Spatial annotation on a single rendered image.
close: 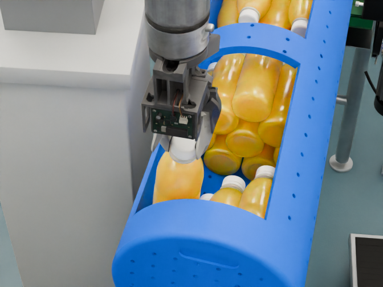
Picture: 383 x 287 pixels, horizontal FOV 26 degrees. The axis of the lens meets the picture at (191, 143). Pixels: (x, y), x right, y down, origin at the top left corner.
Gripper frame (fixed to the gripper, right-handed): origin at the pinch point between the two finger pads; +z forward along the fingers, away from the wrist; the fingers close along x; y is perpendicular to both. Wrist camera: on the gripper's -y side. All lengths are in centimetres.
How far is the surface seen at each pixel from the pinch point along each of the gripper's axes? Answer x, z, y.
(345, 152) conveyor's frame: 25, 122, -117
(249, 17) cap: 0, 18, -51
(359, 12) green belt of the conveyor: 21, 41, -88
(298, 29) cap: 10, 19, -51
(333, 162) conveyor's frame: 22, 130, -119
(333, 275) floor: 27, 130, -73
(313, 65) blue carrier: 14.8, 10.0, -31.2
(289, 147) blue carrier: 13.8, 8.9, -10.6
